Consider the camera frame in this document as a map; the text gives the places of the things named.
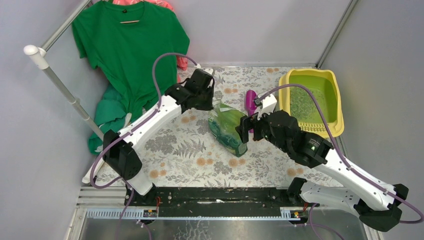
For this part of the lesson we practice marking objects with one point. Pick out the green cat litter bag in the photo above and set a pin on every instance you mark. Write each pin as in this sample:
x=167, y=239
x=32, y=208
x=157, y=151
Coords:
x=222, y=121

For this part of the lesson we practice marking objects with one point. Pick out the wooden clothes hanger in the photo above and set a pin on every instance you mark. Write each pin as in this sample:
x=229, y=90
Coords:
x=129, y=22

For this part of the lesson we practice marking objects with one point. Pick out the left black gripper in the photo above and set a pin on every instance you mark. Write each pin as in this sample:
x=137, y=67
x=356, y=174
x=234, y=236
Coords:
x=207, y=105

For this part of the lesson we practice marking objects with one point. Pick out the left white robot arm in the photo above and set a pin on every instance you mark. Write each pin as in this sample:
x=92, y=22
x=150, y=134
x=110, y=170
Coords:
x=123, y=158

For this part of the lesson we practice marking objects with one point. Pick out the green t-shirt on hanger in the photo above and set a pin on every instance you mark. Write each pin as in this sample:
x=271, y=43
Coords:
x=138, y=59

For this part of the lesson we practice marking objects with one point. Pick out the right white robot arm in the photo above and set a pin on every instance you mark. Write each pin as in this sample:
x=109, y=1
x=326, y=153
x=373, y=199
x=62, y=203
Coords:
x=373, y=201

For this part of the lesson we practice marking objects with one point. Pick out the yellow green litter box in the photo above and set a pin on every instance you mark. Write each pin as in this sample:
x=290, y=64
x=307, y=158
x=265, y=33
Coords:
x=298, y=103

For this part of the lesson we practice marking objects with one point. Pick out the magenta plastic scoop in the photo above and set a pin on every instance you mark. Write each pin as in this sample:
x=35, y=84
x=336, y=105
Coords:
x=250, y=105

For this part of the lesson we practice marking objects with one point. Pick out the white clothes rack pole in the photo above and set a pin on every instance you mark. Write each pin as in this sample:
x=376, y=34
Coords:
x=37, y=55

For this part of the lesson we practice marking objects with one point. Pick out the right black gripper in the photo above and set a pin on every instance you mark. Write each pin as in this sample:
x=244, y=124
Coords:
x=246, y=120

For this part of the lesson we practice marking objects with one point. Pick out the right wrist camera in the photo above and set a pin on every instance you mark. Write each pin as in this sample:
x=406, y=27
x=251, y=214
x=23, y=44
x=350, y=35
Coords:
x=265, y=104

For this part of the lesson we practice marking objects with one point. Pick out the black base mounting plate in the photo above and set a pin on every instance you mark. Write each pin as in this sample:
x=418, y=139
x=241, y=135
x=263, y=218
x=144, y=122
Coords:
x=216, y=201

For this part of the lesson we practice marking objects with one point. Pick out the floral patterned mat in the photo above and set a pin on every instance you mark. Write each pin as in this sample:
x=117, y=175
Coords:
x=185, y=153

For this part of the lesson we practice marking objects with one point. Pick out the dark green folded cloth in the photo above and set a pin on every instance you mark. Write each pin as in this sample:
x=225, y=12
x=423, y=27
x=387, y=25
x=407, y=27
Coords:
x=113, y=112

